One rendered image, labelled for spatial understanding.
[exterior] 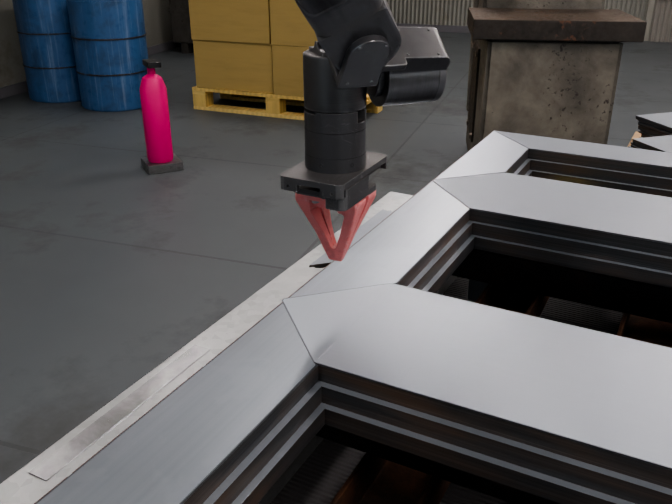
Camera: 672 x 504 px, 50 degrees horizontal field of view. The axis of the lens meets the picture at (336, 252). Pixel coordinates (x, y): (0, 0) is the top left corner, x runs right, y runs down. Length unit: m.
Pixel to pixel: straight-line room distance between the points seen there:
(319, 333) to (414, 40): 0.29
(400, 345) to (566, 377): 0.15
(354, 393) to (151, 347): 1.77
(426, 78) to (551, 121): 2.87
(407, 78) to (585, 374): 0.31
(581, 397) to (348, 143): 0.30
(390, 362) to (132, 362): 1.72
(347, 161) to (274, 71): 4.40
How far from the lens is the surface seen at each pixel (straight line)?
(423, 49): 0.66
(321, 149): 0.65
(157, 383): 1.00
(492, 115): 3.48
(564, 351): 0.72
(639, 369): 0.71
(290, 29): 4.94
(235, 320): 1.12
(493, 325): 0.74
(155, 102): 3.95
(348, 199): 0.64
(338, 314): 0.74
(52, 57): 5.84
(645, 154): 1.37
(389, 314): 0.74
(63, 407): 2.20
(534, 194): 1.11
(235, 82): 5.23
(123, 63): 5.43
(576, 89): 3.50
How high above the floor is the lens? 1.24
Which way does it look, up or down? 25 degrees down
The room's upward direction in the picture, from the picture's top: straight up
